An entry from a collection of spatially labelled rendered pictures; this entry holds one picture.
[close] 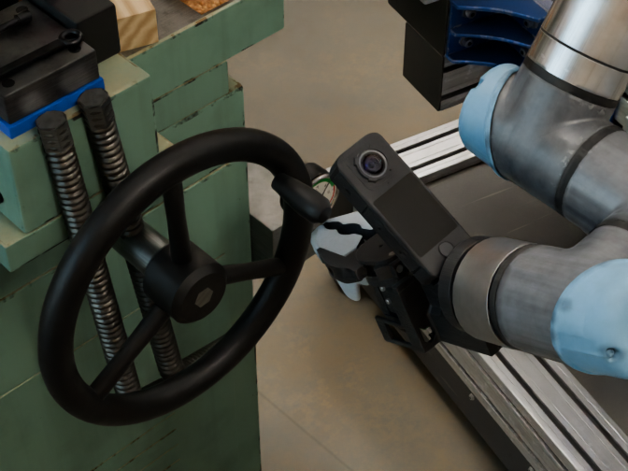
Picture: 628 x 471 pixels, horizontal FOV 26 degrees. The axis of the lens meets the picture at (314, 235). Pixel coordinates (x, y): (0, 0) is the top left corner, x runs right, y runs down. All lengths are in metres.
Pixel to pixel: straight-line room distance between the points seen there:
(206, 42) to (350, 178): 0.35
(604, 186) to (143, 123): 0.40
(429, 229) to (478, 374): 0.92
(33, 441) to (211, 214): 0.30
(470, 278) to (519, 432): 0.93
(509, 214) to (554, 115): 1.12
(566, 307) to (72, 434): 0.75
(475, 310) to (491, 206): 1.16
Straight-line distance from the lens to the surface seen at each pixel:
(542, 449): 1.82
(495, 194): 2.12
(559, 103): 0.98
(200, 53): 1.29
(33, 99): 1.07
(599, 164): 0.96
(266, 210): 1.48
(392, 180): 0.99
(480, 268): 0.94
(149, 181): 1.04
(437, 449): 2.05
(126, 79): 1.11
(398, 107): 2.59
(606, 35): 0.97
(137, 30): 1.24
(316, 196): 1.11
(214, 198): 1.42
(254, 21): 1.33
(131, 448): 1.58
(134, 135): 1.14
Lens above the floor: 1.64
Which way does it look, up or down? 45 degrees down
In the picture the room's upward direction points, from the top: straight up
